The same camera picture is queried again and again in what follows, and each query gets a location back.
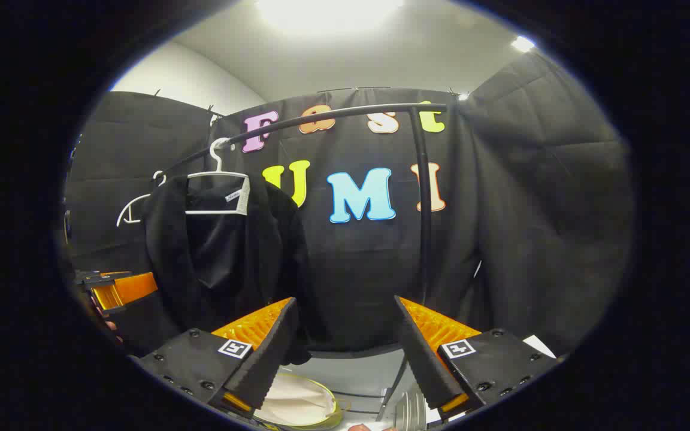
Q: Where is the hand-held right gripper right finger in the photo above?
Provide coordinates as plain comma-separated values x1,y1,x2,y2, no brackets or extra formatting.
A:
394,295,561,421

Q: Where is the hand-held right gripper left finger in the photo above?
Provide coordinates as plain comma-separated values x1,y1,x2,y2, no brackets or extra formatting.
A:
135,296,299,420

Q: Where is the white laundry hamper yellow rim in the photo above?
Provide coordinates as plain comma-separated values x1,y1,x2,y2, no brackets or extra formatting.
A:
254,372,346,430

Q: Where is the black knit sweater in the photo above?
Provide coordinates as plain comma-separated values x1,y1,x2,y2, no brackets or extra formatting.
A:
141,174,313,366

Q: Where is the white plastic hanger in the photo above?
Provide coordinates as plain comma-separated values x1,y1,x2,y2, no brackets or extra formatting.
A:
116,171,168,228
185,138,252,216

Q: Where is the black metal clothes rack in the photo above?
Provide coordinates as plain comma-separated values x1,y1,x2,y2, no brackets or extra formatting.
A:
153,103,449,420

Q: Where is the white paper sheet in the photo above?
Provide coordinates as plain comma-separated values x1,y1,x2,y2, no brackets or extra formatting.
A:
523,334,556,360

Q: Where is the black backdrop cloth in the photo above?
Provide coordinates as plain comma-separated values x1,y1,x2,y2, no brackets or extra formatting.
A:
63,51,636,360

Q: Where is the large ceiling light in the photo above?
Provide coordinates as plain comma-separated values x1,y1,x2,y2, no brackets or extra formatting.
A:
255,0,405,34

